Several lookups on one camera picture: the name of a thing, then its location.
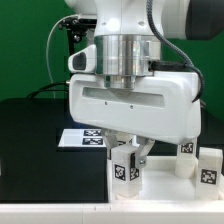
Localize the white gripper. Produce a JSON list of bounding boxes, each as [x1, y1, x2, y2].
[[69, 71, 201, 169]]

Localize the white square tabletop tray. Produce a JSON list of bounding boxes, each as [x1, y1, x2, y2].
[[108, 156, 224, 201]]

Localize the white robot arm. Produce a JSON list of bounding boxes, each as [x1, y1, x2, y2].
[[65, 0, 224, 168]]

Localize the white marker sheet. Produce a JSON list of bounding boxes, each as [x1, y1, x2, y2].
[[58, 129, 105, 148]]

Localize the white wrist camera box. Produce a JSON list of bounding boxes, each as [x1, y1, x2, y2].
[[68, 44, 97, 73]]

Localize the white front rail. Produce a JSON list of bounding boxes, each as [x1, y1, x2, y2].
[[0, 201, 224, 224]]

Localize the black base cables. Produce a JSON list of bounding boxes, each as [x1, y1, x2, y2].
[[25, 80, 71, 100]]

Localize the grey camera cable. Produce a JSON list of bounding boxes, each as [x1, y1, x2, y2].
[[45, 14, 78, 84]]

